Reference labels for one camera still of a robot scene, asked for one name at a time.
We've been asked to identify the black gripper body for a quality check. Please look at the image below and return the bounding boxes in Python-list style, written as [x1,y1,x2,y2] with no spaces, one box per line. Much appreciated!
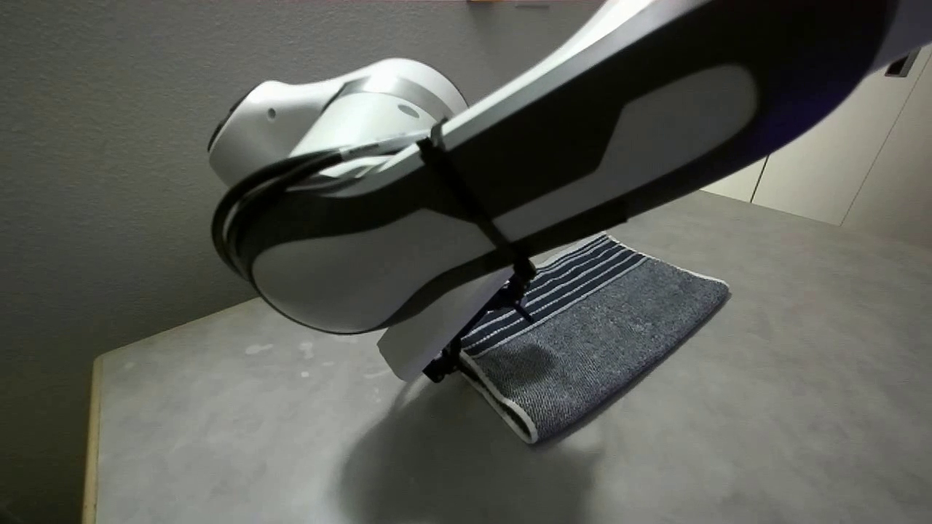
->
[423,333,467,386]

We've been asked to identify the blue grey striped towel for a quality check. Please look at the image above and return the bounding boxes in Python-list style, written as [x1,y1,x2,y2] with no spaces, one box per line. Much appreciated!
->
[451,229,733,448]

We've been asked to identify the black camera cable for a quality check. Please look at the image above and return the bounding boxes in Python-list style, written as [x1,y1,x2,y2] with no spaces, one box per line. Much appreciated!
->
[209,143,442,284]

